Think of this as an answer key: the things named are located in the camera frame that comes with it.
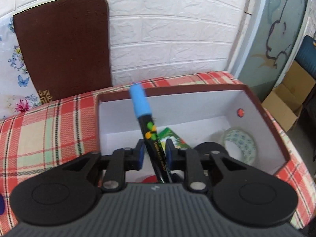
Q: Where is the black tape roll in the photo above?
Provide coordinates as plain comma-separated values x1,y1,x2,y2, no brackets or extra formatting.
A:
193,141,228,178

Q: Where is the black liquid chalk marker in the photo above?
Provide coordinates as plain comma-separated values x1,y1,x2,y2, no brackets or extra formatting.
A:
129,84,172,183

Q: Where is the green box far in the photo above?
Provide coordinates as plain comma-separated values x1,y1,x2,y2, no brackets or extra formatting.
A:
158,127,190,150

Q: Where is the patterned clear tape roll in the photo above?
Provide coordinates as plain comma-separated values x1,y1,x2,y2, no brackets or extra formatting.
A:
221,127,258,165

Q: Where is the red shoe box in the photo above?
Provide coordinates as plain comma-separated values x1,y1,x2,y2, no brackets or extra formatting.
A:
96,84,290,174

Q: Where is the red plaid bed sheet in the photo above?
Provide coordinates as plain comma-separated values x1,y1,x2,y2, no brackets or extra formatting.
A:
1,71,315,236

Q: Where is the cardboard box on floor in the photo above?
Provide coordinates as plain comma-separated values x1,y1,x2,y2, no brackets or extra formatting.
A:
262,62,315,132

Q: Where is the floral mattress with text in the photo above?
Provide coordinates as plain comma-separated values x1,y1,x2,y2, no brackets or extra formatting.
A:
0,16,41,120

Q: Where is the dark brown headboard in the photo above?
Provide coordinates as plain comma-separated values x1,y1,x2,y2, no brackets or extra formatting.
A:
13,0,113,104

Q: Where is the blue chair back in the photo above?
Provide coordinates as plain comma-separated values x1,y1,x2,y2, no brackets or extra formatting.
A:
295,35,316,79

